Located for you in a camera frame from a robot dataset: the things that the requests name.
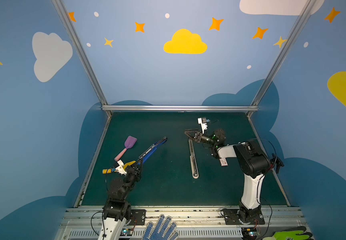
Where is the red white staple box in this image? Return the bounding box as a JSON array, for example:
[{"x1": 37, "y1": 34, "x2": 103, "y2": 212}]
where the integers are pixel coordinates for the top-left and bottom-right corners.
[{"x1": 219, "y1": 158, "x2": 228, "y2": 167}]

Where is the beige black stapler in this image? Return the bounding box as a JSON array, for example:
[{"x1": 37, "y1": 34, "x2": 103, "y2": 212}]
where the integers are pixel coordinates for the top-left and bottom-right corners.
[{"x1": 188, "y1": 139, "x2": 199, "y2": 179}]

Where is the blue black stapler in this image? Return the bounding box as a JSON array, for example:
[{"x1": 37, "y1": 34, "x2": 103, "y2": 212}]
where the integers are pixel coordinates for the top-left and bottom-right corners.
[{"x1": 136, "y1": 137, "x2": 168, "y2": 165}]

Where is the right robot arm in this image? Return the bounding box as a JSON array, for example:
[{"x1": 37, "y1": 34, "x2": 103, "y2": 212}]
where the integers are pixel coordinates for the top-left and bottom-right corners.
[{"x1": 184, "y1": 129, "x2": 284, "y2": 224}]

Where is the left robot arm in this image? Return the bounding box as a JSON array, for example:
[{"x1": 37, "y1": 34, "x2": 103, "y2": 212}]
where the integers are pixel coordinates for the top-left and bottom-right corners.
[{"x1": 98, "y1": 165, "x2": 142, "y2": 240}]

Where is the yellow spatula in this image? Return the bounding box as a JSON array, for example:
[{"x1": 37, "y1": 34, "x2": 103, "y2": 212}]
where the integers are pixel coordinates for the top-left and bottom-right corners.
[{"x1": 102, "y1": 160, "x2": 135, "y2": 175}]

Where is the left controller board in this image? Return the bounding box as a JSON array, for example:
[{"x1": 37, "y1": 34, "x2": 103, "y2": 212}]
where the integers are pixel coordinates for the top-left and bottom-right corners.
[{"x1": 121, "y1": 229, "x2": 134, "y2": 237}]

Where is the controller board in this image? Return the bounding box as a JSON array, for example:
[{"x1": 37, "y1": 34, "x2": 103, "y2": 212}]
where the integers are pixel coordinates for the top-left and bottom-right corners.
[
  {"x1": 121, "y1": 229, "x2": 134, "y2": 237},
  {"x1": 241, "y1": 228, "x2": 258, "y2": 240}
]

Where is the purple pink spatula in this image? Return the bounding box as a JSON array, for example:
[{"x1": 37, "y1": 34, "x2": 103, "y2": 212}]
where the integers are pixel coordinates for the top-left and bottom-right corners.
[{"x1": 115, "y1": 136, "x2": 138, "y2": 162}]

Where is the blue dotted work glove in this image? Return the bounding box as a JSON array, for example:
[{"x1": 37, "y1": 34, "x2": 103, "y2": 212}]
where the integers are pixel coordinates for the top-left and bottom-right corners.
[{"x1": 142, "y1": 214, "x2": 179, "y2": 240}]

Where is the right controller board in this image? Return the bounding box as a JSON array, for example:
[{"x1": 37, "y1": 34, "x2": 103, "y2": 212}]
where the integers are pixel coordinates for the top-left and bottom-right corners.
[{"x1": 241, "y1": 228, "x2": 258, "y2": 240}]

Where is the green black work glove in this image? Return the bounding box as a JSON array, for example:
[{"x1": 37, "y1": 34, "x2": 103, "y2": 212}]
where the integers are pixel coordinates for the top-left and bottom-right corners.
[{"x1": 263, "y1": 226, "x2": 313, "y2": 240}]

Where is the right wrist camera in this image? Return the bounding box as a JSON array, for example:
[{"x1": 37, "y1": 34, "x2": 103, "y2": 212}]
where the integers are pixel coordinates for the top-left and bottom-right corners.
[{"x1": 197, "y1": 117, "x2": 210, "y2": 134}]

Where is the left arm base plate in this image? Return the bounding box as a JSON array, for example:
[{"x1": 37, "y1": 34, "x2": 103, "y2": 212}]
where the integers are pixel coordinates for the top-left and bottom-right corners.
[{"x1": 129, "y1": 209, "x2": 147, "y2": 226}]

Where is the aluminium rear frame bar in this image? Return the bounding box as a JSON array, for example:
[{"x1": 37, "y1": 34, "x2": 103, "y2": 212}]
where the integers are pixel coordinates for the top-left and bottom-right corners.
[{"x1": 102, "y1": 105, "x2": 259, "y2": 112}]

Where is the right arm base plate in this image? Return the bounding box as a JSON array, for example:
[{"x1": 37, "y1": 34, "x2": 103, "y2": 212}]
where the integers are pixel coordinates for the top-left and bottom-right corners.
[{"x1": 221, "y1": 208, "x2": 265, "y2": 225}]

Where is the right aluminium frame post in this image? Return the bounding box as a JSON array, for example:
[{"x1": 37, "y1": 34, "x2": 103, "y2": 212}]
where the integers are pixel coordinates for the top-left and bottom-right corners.
[{"x1": 246, "y1": 0, "x2": 317, "y2": 119}]

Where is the aluminium frame post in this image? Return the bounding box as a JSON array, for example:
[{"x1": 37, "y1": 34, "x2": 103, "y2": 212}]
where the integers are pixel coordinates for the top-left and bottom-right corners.
[
  {"x1": 52, "y1": 0, "x2": 108, "y2": 107},
  {"x1": 246, "y1": 0, "x2": 317, "y2": 119}
]

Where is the left aluminium frame post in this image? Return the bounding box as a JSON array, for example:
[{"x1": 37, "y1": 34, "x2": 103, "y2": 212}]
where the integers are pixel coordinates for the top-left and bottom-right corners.
[{"x1": 52, "y1": 0, "x2": 108, "y2": 107}]

